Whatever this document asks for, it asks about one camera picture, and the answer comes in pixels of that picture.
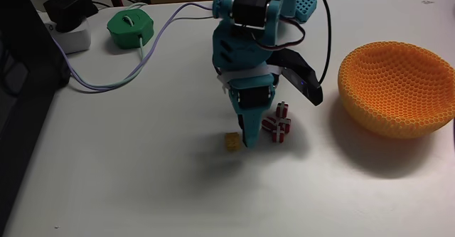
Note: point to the large black object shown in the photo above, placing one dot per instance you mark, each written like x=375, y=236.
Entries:
x=21, y=69

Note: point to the yellow brick cube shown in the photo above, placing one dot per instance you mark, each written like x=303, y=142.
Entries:
x=232, y=141

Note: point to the green hexagonal box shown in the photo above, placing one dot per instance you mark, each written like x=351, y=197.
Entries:
x=130, y=28

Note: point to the black power adapter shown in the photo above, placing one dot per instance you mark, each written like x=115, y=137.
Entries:
x=69, y=7

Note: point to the white power strip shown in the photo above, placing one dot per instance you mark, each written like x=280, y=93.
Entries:
x=73, y=39

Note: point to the black camera box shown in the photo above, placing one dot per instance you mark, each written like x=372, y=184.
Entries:
x=302, y=77

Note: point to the red white striped cube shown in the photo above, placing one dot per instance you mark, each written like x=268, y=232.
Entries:
x=282, y=110
x=278, y=136
x=269, y=124
x=285, y=125

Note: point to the yellow honeycomb basket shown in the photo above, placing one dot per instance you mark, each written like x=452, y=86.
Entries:
x=394, y=87

